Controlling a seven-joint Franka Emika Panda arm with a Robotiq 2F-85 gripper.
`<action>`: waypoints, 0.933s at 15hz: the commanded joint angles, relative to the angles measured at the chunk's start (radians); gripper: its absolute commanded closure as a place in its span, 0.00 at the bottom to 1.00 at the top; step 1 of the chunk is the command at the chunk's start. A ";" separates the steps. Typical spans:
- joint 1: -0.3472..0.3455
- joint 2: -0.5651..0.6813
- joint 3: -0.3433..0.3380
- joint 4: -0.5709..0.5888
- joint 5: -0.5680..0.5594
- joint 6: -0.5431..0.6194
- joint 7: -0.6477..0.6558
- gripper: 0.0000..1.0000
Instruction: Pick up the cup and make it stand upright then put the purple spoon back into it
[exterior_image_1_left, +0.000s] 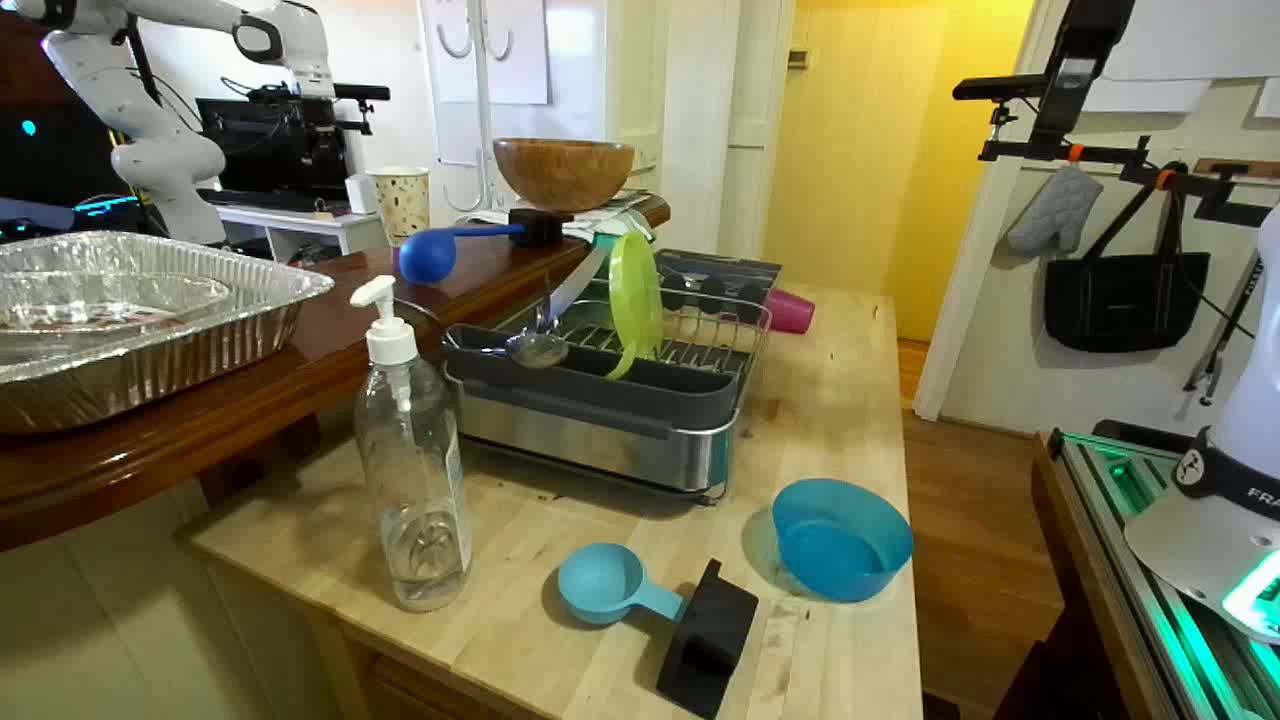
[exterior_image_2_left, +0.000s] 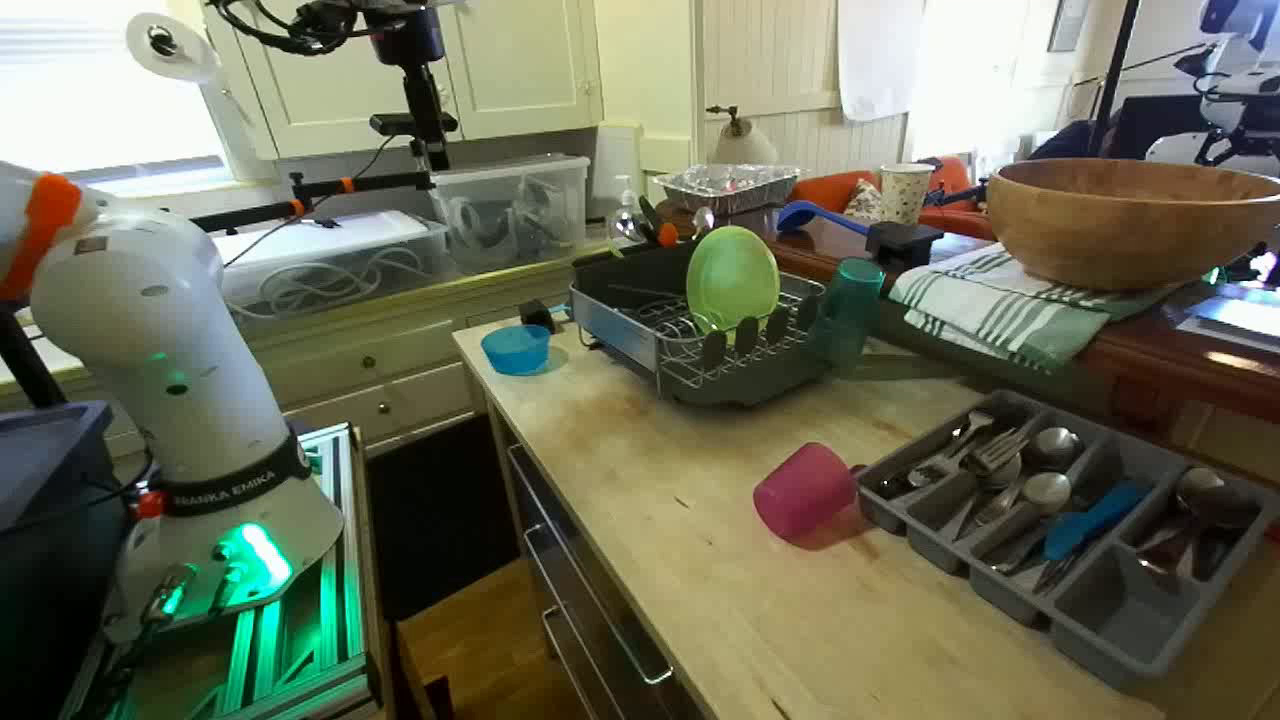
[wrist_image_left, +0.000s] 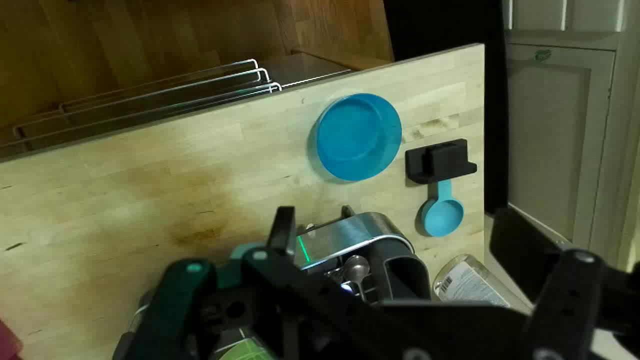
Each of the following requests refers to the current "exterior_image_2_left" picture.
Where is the pink plastic cup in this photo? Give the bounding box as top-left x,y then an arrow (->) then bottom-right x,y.
752,443 -> 864,548

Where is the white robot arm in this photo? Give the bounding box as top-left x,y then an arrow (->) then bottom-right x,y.
0,164 -> 345,643

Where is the teal plastic cup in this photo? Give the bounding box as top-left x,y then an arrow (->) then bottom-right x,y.
826,258 -> 886,378

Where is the paper cup with dots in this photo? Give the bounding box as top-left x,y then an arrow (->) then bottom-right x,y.
881,164 -> 931,223

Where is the grey dish drying rack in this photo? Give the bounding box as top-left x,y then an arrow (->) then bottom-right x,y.
568,248 -> 874,407

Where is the black block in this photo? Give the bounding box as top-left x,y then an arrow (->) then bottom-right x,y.
522,302 -> 561,334

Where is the blue plastic bowl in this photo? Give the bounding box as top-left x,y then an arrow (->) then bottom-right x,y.
479,326 -> 550,378

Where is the aluminium foil tray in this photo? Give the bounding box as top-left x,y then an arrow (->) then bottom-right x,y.
664,164 -> 802,220

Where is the blue ladle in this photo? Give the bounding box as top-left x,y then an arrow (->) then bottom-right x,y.
778,196 -> 945,272

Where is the clear plastic storage bin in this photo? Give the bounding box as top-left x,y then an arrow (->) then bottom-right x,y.
218,158 -> 591,321

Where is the green striped dish towel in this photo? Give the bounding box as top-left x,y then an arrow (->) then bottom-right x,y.
890,244 -> 1166,373

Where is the large wooden bowl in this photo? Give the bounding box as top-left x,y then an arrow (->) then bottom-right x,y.
984,160 -> 1280,292

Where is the grey cutlery tray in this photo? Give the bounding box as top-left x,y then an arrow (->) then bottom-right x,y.
861,394 -> 1276,688

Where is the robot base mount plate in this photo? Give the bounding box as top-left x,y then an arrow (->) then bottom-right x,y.
92,426 -> 372,720

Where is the blue handled utensil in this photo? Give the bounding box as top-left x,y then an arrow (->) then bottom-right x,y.
1045,479 -> 1147,566

